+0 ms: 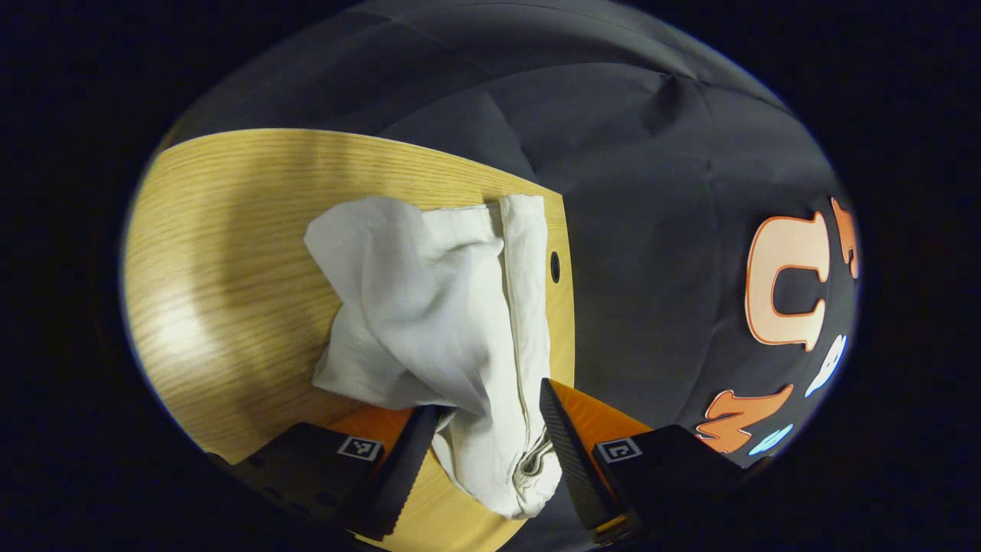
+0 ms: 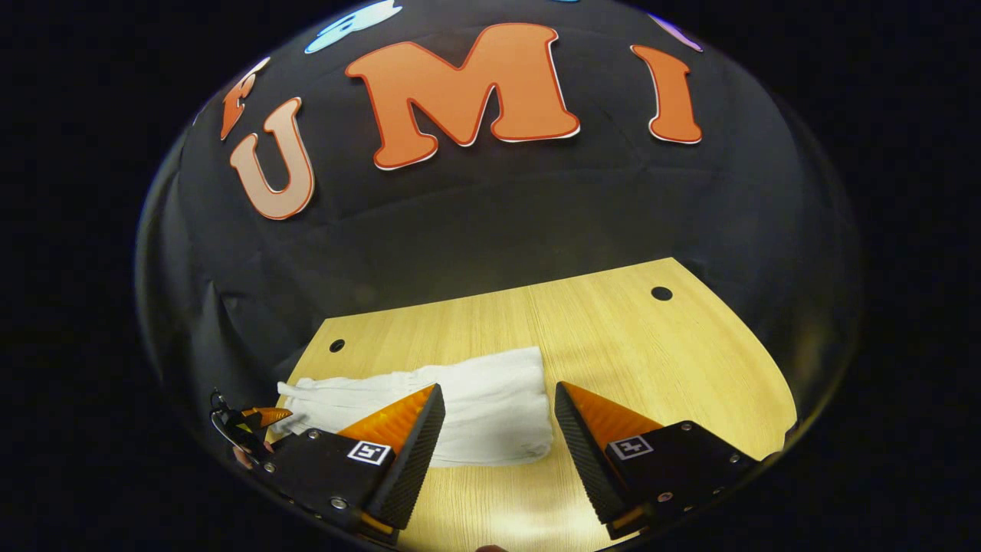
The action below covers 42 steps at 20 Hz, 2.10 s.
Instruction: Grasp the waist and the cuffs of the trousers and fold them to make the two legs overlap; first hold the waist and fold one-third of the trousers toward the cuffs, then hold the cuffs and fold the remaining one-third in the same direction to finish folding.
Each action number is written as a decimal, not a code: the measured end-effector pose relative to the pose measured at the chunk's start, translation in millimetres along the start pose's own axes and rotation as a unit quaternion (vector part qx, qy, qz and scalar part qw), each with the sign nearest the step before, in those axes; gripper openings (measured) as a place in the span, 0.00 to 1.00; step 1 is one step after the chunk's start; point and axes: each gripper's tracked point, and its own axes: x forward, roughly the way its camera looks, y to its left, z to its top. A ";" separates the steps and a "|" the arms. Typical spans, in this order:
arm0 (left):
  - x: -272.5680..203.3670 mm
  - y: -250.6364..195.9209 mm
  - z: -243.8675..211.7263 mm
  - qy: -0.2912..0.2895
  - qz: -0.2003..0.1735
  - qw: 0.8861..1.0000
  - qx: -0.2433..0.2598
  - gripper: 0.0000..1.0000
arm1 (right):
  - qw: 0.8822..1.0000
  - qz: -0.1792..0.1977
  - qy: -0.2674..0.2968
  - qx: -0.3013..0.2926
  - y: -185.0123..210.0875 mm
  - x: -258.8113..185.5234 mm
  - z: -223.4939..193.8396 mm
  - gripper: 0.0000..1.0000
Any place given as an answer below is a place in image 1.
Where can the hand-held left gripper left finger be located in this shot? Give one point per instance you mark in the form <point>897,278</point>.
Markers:
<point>406,468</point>

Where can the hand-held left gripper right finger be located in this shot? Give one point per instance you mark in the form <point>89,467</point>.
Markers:
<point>571,452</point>

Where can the white jeans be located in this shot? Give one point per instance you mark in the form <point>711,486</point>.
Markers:
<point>429,307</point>

